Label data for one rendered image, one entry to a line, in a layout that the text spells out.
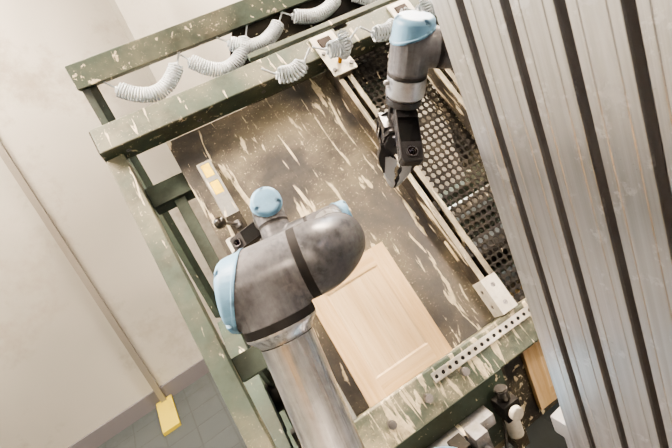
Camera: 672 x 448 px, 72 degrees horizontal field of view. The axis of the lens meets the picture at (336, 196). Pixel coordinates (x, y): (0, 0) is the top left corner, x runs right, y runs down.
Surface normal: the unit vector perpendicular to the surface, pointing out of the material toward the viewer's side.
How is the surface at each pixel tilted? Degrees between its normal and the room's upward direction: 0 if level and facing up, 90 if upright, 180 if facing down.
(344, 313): 57
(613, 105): 90
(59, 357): 90
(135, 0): 90
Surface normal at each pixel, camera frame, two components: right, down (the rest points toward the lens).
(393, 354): 0.11, -0.37
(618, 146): -0.80, 0.47
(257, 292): 0.00, -0.08
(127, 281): 0.46, 0.09
